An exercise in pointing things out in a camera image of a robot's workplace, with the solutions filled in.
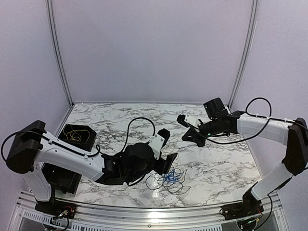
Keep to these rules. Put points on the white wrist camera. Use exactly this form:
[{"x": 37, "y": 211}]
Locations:
[
  {"x": 187, "y": 121},
  {"x": 158, "y": 141}
]

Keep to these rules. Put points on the grey corner frame post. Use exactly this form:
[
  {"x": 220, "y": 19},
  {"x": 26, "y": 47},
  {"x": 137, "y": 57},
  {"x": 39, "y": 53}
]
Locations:
[{"x": 246, "y": 50}]

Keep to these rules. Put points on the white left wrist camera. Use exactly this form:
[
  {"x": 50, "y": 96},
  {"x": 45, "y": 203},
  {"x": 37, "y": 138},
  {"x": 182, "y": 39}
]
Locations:
[{"x": 158, "y": 141}]

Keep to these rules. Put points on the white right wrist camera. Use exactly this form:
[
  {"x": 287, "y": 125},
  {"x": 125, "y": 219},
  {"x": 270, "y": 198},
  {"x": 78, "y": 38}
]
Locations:
[{"x": 187, "y": 121}]

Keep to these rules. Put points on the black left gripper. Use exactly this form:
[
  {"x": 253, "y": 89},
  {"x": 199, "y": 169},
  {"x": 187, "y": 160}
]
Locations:
[{"x": 165, "y": 164}]

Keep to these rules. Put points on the black divided storage bin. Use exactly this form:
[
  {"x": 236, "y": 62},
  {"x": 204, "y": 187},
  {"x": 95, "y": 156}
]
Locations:
[{"x": 62, "y": 175}]

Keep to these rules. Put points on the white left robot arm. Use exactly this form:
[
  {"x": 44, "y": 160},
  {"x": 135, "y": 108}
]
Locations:
[{"x": 33, "y": 144}]

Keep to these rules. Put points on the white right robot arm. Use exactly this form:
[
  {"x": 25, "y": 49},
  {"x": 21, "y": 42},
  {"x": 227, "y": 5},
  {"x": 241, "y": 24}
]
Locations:
[{"x": 279, "y": 145}]

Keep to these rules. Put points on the grey left frame post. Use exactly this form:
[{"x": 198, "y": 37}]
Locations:
[{"x": 57, "y": 52}]

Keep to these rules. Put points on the aluminium front table rail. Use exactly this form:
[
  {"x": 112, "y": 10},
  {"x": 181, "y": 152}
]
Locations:
[{"x": 91, "y": 217}]

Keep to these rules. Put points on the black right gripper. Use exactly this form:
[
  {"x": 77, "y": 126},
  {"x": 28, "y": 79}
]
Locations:
[{"x": 195, "y": 138}]

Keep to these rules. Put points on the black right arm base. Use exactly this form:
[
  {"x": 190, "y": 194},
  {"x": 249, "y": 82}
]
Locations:
[{"x": 247, "y": 207}]

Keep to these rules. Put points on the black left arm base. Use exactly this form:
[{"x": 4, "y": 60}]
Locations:
[{"x": 58, "y": 209}]

